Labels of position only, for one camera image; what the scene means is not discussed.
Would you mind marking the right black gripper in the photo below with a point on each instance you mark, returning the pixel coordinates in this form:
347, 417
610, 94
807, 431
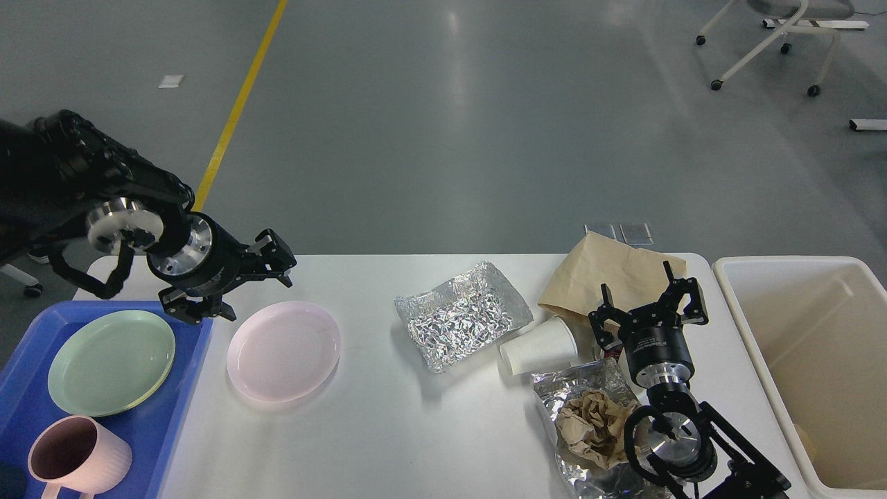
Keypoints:
659, 353

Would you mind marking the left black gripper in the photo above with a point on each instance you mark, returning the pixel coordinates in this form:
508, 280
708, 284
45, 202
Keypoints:
212, 263

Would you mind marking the pink ribbed mug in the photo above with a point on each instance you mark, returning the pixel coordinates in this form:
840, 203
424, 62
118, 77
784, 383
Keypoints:
79, 454

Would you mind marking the dark teal mug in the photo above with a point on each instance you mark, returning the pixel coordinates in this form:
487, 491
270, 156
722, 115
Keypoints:
12, 481

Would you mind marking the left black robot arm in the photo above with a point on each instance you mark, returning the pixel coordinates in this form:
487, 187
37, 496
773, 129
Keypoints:
91, 205

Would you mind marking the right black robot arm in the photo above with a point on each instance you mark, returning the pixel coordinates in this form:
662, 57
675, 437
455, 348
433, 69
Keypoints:
675, 439

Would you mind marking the brown paper bag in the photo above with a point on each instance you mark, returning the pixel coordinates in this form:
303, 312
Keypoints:
634, 276

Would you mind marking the pink plate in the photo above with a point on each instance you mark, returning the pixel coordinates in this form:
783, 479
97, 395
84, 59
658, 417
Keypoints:
283, 352

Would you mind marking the white paper cup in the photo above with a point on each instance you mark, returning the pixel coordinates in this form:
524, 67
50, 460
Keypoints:
549, 344

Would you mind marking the flat crumpled foil sheet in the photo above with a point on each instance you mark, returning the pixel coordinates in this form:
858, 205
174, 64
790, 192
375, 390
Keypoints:
580, 477

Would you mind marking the crumpled brown paper ball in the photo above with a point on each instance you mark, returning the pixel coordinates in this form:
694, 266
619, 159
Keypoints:
592, 426

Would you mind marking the light green plate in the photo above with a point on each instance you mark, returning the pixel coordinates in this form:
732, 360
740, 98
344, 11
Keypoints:
112, 364

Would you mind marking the beige plastic bin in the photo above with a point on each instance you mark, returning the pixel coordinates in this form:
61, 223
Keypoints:
815, 329

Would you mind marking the white chair base left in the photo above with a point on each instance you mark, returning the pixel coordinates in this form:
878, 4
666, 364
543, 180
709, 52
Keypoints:
32, 287

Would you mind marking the aluminium foil tray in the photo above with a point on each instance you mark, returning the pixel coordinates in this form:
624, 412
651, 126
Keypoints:
463, 315

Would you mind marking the blue plastic tray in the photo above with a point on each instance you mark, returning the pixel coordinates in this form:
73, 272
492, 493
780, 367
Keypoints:
151, 428

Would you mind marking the white bar on floor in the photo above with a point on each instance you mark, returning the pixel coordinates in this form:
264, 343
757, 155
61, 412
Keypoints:
868, 125

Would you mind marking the white rolling chair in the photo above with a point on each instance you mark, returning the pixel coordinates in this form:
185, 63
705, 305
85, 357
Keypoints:
802, 17

